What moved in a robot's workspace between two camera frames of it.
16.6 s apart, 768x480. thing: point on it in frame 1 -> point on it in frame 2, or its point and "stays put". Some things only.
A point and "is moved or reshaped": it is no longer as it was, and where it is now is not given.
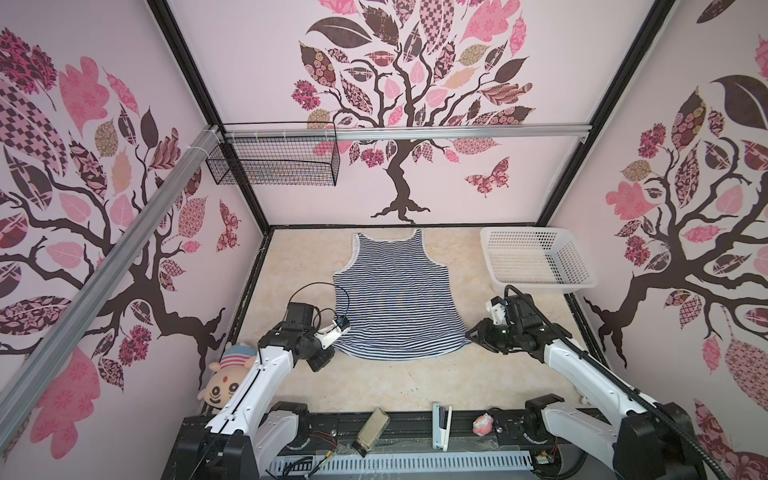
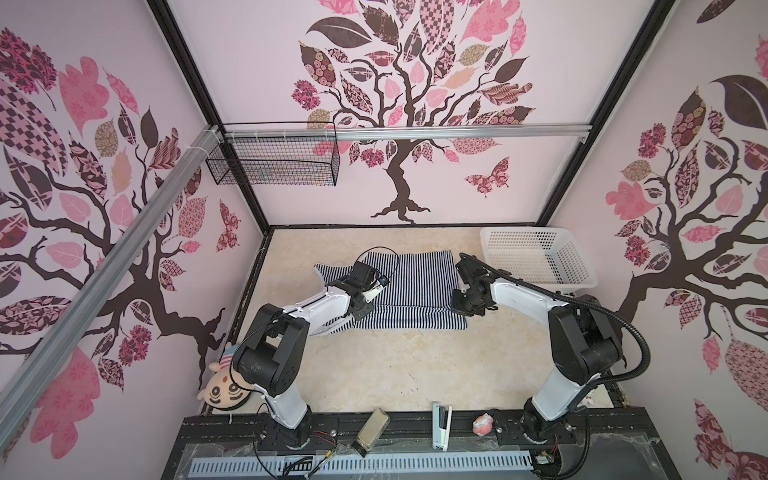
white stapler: x=441 y=419 stays put
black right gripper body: x=500 y=336 -> x=463 y=302
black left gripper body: x=315 y=356 -> x=364 y=309
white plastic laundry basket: x=535 y=258 stays put
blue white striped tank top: x=394 y=300 is moved or reshaped
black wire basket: x=280 y=154 stays put
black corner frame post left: x=189 y=65 stays put
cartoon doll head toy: x=235 y=362 stays put
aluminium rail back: x=252 y=133 stays put
